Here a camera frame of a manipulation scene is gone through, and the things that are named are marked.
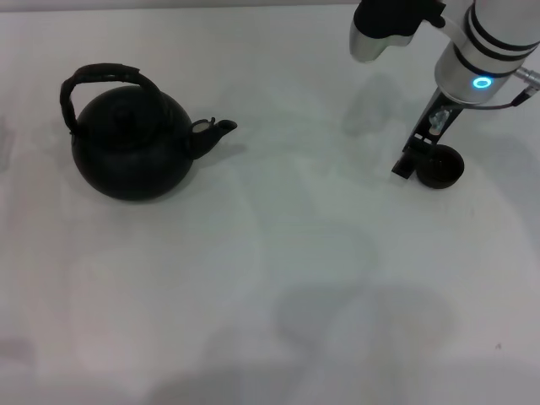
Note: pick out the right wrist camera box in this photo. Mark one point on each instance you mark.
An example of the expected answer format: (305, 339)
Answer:
(379, 17)

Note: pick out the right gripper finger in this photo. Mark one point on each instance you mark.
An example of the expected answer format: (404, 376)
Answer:
(406, 165)

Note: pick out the black round teapot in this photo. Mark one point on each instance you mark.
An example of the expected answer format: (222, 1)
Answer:
(126, 164)

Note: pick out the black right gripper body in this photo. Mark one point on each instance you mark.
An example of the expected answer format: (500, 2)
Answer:
(432, 122)

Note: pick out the small dark teacup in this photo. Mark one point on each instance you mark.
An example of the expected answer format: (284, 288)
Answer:
(447, 169)

